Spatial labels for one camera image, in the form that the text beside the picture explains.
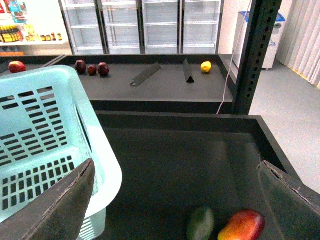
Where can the small dark red fruit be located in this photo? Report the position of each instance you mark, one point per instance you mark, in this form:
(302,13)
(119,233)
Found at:
(92,70)

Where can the black lower tray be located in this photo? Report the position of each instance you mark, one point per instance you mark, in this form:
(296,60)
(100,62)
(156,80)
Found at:
(173,163)

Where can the yellow lemon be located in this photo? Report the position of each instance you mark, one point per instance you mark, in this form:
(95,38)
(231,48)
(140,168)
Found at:
(206,67)

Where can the dark apple back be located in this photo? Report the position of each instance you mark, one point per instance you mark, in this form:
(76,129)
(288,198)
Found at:
(80,67)

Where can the red yellow mango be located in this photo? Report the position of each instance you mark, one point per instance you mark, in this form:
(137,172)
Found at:
(246,224)

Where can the black triangular divider right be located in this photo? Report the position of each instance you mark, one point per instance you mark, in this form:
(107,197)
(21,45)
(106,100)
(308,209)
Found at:
(188,75)

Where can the black tray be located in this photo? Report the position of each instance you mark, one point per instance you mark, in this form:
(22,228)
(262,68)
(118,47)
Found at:
(166,91)
(173,163)
(31,62)

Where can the black divider left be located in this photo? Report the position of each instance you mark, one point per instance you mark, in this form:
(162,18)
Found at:
(147,73)

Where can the dark apple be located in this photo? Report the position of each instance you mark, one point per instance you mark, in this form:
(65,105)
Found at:
(80,67)
(103,69)

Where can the black upper right tray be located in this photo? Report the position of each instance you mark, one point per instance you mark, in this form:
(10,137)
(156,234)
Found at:
(166,91)

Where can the light blue plastic shopping basket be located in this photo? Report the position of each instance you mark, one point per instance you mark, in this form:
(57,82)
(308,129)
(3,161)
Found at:
(48,127)

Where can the bright red apple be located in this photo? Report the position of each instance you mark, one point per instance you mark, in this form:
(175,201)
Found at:
(16,67)

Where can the black upper left tray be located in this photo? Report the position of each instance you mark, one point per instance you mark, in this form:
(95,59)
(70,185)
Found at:
(31,62)

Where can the glass door refrigerator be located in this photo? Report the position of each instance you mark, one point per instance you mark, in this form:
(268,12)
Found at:
(134,27)

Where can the black right side post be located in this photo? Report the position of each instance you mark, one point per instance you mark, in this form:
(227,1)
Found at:
(262,18)

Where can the green avocado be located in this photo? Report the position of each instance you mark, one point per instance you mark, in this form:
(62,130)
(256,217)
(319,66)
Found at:
(201,224)

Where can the dark apple right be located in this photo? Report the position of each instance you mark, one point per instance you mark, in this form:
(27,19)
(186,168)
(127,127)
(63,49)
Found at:
(103,69)

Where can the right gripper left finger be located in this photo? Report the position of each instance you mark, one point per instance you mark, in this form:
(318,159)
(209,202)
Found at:
(58,213)

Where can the shelf with sauce bottles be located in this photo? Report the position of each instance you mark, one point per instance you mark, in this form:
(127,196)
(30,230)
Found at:
(32,28)

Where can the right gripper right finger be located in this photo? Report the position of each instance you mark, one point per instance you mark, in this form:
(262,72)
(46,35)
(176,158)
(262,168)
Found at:
(295,207)

